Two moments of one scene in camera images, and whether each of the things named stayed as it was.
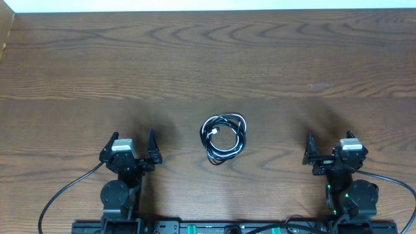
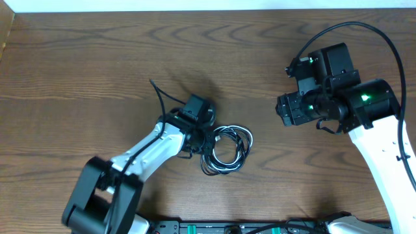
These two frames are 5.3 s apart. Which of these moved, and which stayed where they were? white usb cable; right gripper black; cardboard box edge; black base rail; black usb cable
Moved: right gripper black; white usb cable; black usb cable
Stayed: black base rail; cardboard box edge
